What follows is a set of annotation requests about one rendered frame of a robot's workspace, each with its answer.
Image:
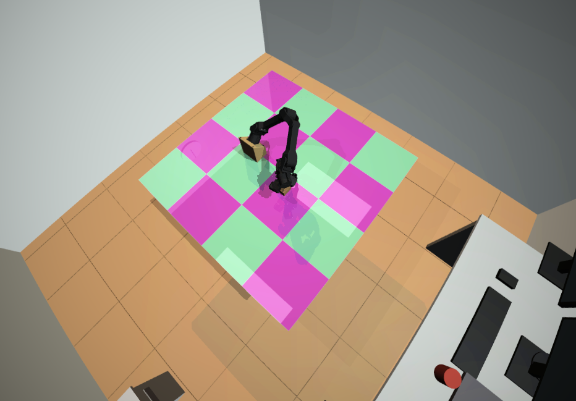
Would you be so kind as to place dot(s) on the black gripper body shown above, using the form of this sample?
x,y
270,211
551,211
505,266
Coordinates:
x,y
275,186

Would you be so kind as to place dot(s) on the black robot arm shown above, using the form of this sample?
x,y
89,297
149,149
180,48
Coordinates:
x,y
289,156

